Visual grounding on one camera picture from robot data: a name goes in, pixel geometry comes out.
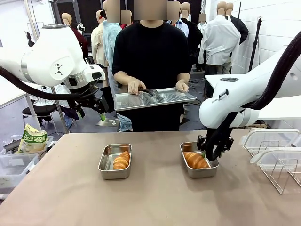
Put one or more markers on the grey mannequin base plate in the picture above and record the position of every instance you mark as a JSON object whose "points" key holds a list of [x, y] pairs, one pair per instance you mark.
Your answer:
{"points": [[105, 123]]}

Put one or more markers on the perforated metal baking tray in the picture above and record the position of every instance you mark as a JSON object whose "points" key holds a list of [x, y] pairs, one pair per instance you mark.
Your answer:
{"points": [[164, 99]]}

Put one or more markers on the mannequin in white shirt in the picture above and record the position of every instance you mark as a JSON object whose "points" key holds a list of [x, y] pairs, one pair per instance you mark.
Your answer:
{"points": [[218, 37]]}

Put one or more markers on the white table with grey legs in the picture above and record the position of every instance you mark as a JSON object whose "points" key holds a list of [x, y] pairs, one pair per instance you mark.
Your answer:
{"points": [[9, 94]]}

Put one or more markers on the mannequin in black coat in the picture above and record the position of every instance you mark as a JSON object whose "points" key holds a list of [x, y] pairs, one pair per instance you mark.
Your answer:
{"points": [[195, 37]]}

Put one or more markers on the person's right hand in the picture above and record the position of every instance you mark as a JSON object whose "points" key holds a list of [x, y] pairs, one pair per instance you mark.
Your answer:
{"points": [[136, 87]]}

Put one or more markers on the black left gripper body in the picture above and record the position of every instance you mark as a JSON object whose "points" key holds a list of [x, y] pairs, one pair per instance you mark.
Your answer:
{"points": [[85, 101]]}

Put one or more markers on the golden croissant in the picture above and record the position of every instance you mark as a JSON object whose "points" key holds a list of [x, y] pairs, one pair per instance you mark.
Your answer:
{"points": [[195, 160], [121, 161]]}

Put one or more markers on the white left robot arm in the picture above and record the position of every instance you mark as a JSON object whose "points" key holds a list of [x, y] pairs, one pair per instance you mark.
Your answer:
{"points": [[47, 58]]}

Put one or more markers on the black tripod stand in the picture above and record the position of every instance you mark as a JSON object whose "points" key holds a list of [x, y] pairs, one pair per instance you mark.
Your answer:
{"points": [[254, 50]]}

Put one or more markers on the black office chair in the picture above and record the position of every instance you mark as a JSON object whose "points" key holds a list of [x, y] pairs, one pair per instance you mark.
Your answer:
{"points": [[40, 109]]}

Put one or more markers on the dark purple garment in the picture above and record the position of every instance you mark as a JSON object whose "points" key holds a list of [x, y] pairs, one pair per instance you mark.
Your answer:
{"points": [[70, 114]]}

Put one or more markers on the mannequin in red top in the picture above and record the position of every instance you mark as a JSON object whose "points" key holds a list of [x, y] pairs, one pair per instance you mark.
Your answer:
{"points": [[125, 25]]}

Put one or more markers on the person in black t-shirt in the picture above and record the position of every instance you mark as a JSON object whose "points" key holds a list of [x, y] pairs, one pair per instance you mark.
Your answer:
{"points": [[150, 58]]}

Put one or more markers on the small mannequin in white top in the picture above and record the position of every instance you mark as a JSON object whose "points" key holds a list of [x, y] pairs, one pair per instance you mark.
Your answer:
{"points": [[202, 26]]}

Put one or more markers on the metal serving tongs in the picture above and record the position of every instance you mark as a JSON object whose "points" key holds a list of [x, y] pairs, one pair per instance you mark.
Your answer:
{"points": [[150, 91]]}

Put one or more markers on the person's left forearm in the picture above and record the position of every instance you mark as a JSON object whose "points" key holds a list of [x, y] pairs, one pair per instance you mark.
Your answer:
{"points": [[183, 76]]}

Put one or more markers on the person's right forearm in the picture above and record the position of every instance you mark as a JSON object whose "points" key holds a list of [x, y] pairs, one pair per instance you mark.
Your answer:
{"points": [[121, 77]]}

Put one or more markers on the mannequin in blue open shirt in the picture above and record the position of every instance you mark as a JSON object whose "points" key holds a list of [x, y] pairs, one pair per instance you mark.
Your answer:
{"points": [[183, 27]]}

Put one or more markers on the wide rectangular steel container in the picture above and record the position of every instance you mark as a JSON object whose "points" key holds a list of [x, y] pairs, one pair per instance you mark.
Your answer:
{"points": [[202, 173]]}

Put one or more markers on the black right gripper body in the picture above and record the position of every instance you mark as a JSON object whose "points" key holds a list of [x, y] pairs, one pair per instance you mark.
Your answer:
{"points": [[201, 142]]}

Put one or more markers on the white garment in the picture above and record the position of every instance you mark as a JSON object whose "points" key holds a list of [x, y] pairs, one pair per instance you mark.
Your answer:
{"points": [[38, 102]]}

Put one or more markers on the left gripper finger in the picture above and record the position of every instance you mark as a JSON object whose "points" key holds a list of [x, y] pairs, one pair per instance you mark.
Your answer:
{"points": [[102, 106], [81, 113]]}

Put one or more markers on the mannequin in black jacket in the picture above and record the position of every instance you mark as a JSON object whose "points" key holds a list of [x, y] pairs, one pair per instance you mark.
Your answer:
{"points": [[240, 28]]}

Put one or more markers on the green and white snack bag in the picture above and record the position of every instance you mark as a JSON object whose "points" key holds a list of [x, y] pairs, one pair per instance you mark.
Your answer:
{"points": [[33, 141]]}

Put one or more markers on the narrow rectangular steel container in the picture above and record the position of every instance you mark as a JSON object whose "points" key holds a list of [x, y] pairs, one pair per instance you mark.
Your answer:
{"points": [[107, 162]]}

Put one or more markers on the clear plastic container lid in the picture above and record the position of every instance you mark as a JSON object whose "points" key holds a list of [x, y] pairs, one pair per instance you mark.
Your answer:
{"points": [[270, 139], [277, 153]]}

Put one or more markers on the clear plastic storage bin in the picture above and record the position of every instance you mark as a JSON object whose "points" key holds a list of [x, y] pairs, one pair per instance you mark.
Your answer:
{"points": [[14, 164], [51, 142]]}

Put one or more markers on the blue denim cloth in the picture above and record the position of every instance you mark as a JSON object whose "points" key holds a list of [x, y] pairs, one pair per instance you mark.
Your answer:
{"points": [[124, 122]]}

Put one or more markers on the person's left hand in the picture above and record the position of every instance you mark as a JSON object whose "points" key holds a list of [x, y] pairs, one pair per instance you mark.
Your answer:
{"points": [[182, 86]]}

